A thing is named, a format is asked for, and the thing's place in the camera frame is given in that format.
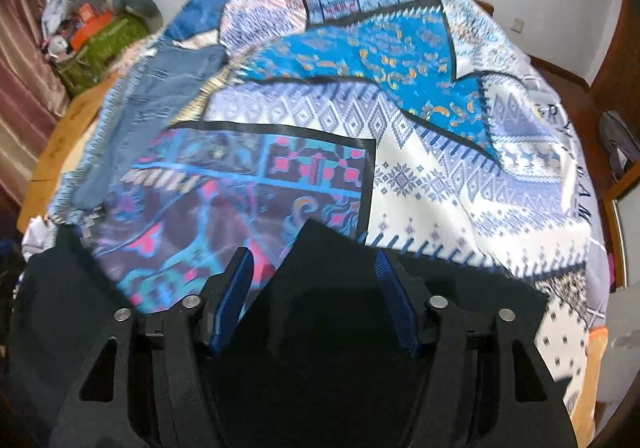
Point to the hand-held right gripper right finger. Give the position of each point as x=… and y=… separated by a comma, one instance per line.
x=396, y=298

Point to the white crumpled clothes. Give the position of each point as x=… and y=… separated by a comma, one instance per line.
x=62, y=3

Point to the white wall outlet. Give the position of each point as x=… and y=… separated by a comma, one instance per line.
x=518, y=25

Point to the blue jeans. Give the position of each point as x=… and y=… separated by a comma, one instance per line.
x=150, y=98

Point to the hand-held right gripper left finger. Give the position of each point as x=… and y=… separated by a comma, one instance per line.
x=239, y=288

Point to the orange box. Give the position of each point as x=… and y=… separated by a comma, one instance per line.
x=92, y=28

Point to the striped pink curtain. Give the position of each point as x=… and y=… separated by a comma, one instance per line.
x=25, y=78

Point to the green bag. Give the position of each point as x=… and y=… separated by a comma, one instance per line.
x=110, y=43

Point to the black pants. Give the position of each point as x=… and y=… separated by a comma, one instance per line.
x=320, y=328

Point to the patterned patchwork blanket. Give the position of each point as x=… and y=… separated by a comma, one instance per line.
x=425, y=168

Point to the grey bag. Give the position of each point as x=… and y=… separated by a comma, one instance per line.
x=617, y=138

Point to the blue folded towel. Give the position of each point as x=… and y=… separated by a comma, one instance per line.
x=200, y=13

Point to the white cloth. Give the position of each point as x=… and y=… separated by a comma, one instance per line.
x=40, y=233

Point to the brown wooden door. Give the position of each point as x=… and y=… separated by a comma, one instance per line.
x=617, y=38

